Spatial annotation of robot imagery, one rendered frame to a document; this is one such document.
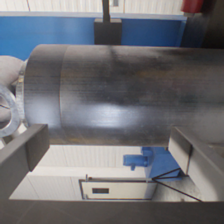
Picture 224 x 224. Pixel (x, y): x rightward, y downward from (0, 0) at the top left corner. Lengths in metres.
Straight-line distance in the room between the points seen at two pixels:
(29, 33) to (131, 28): 0.40
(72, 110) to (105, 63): 0.09
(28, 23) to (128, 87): 0.58
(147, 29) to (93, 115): 0.51
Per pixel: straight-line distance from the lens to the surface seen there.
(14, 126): 0.39
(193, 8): 0.56
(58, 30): 0.73
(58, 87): 0.27
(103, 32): 0.61
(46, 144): 0.17
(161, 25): 0.72
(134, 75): 0.27
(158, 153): 2.65
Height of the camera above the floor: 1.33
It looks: 1 degrees down
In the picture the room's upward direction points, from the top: 89 degrees counter-clockwise
